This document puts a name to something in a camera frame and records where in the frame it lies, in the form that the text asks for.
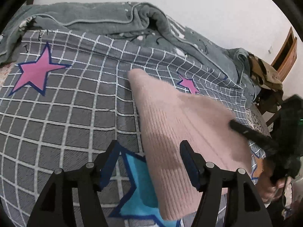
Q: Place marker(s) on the brown clothes pile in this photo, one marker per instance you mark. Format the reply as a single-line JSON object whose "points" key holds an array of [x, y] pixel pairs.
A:
{"points": [[264, 74]]}

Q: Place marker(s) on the grey-green plush blanket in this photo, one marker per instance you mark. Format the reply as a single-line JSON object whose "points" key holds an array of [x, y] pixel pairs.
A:
{"points": [[141, 23]]}

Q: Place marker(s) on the pink knit sweater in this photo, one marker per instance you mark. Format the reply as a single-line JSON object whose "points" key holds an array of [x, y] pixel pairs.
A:
{"points": [[169, 116]]}

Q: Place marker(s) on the dark clothes pile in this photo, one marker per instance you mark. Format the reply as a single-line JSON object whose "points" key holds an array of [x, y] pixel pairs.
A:
{"points": [[288, 113]]}

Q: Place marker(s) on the person's right hand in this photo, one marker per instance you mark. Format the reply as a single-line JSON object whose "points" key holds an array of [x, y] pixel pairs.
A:
{"points": [[270, 192]]}

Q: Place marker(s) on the orange wooden door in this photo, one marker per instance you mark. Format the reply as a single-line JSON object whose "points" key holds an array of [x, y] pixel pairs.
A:
{"points": [[287, 56]]}

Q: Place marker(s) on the grey checked star quilt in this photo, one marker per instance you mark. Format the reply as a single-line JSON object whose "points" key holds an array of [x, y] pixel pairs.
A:
{"points": [[85, 106]]}

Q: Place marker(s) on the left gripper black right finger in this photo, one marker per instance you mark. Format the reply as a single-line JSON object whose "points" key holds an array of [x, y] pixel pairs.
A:
{"points": [[244, 206]]}

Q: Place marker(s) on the wooden chair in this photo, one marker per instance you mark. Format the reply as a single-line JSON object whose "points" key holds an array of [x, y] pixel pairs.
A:
{"points": [[269, 100]]}

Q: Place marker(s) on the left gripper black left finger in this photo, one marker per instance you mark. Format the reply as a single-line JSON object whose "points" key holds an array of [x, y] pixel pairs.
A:
{"points": [[54, 206]]}

